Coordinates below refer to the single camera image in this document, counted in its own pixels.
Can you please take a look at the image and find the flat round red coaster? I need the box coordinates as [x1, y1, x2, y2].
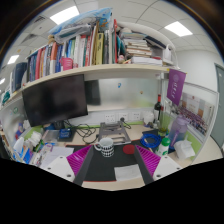
[122, 144, 136, 155]

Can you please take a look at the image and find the white paper sheet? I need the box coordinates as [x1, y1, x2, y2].
[113, 163, 143, 182]

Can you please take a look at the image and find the black desk mat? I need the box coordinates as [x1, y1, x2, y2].
[64, 139, 158, 183]

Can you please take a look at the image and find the white ceramic teapot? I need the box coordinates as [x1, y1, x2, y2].
[143, 111, 155, 127]

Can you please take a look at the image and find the white green-capped drink bottle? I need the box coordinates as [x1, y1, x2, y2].
[155, 137, 172, 158]

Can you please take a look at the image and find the black cable bundle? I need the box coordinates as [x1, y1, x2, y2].
[68, 119, 99, 145]

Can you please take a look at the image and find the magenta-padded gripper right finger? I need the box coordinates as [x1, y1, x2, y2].
[133, 144, 183, 186]

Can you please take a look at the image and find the grey metal laptop stand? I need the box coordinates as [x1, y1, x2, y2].
[97, 120, 132, 146]

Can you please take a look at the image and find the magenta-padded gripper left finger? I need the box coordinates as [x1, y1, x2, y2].
[43, 144, 97, 187]

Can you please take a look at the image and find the purple translucent water jug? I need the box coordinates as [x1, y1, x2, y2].
[167, 114, 190, 149]

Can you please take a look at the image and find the black-white checkered mug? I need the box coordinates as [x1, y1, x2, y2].
[93, 137, 115, 158]

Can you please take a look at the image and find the group photo poster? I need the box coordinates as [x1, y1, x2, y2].
[176, 91, 214, 136]

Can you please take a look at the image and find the purple pennant flag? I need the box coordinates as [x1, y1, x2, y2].
[166, 68, 187, 107]

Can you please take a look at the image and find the black computer monitor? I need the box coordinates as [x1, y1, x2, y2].
[21, 73, 89, 131]

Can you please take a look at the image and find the dark wine bottle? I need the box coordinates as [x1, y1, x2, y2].
[153, 94, 164, 124]

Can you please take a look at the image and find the green glass vase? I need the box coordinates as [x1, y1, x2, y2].
[158, 114, 169, 138]

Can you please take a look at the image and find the small blue device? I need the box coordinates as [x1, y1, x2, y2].
[58, 128, 74, 143]

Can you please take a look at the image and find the white crumpled tissue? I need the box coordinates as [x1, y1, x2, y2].
[173, 139, 197, 160]

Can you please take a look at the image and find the white wall socket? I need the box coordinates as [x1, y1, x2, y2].
[118, 112, 129, 122]
[104, 113, 116, 124]
[130, 111, 142, 121]

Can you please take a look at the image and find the blue coiled cable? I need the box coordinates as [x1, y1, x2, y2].
[139, 132, 163, 150]

